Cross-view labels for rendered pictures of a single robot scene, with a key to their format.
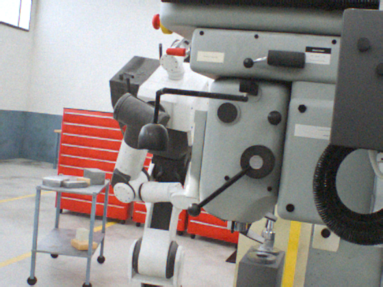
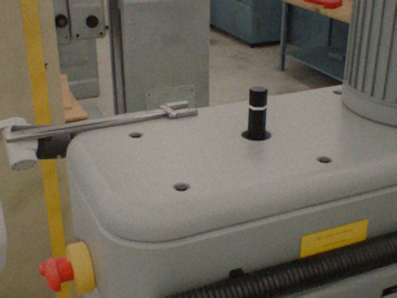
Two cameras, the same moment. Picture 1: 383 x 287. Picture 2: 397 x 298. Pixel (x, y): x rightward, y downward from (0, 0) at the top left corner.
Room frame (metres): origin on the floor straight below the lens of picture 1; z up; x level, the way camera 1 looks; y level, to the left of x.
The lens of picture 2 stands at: (0.68, 0.38, 2.18)
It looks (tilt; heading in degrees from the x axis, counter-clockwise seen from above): 25 degrees down; 319
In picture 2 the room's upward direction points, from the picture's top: straight up
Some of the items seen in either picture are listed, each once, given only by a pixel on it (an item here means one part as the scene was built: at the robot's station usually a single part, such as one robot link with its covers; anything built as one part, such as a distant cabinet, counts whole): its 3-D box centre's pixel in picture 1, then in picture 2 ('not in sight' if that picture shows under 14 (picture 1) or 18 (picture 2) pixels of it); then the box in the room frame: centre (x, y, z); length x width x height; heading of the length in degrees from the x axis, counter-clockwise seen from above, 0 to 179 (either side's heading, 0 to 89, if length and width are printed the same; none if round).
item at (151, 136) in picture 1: (154, 136); not in sight; (1.14, 0.10, 1.48); 0.07 x 0.07 x 0.06
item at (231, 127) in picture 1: (247, 149); not in sight; (1.13, -0.12, 1.47); 0.21 x 0.19 x 0.32; 163
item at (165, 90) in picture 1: (204, 94); not in sight; (0.97, 0.00, 1.58); 0.17 x 0.01 x 0.01; 86
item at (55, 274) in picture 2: (159, 21); (60, 273); (1.21, 0.13, 1.76); 0.04 x 0.03 x 0.04; 163
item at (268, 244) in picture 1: (267, 240); not in sight; (1.57, -0.26, 1.15); 0.05 x 0.05 x 0.05
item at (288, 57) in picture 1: (274, 61); not in sight; (0.98, -0.14, 1.66); 0.12 x 0.04 x 0.04; 73
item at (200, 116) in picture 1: (200, 154); not in sight; (1.17, -0.01, 1.45); 0.04 x 0.04 x 0.21; 73
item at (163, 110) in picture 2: not in sight; (104, 121); (1.28, 0.01, 1.89); 0.24 x 0.04 x 0.01; 73
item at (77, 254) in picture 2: (167, 22); (80, 268); (1.20, 0.11, 1.76); 0.06 x 0.02 x 0.06; 163
